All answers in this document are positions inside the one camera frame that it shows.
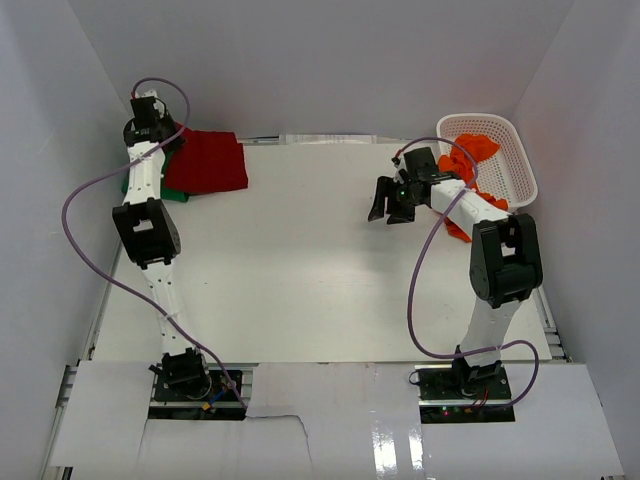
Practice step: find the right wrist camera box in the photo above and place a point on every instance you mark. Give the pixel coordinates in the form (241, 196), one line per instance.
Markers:
(401, 175)

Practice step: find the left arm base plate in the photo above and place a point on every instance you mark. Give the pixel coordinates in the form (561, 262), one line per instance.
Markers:
(218, 404)

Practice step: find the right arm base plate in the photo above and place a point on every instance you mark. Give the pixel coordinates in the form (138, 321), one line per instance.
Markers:
(445, 401)

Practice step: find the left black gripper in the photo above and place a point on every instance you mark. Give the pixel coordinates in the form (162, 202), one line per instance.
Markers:
(178, 139)

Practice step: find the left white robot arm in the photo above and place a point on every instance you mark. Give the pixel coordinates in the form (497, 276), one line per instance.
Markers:
(152, 242)

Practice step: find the white paper sheet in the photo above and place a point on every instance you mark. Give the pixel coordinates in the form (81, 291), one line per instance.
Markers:
(326, 139)

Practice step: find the green folded t-shirt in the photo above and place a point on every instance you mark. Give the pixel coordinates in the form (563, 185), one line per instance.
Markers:
(175, 195)

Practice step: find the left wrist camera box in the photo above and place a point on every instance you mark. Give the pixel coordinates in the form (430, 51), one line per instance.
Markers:
(150, 98)

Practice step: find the red t-shirt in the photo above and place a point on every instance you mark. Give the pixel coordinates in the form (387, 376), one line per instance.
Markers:
(209, 162)

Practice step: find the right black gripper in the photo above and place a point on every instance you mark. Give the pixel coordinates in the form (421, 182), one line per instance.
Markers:
(397, 216)

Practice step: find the white perforated plastic basket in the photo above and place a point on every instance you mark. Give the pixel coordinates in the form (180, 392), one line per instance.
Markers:
(507, 174)

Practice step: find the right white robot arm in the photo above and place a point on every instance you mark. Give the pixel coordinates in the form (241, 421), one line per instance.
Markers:
(505, 264)

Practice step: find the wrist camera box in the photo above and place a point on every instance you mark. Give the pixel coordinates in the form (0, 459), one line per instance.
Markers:
(150, 98)
(401, 175)

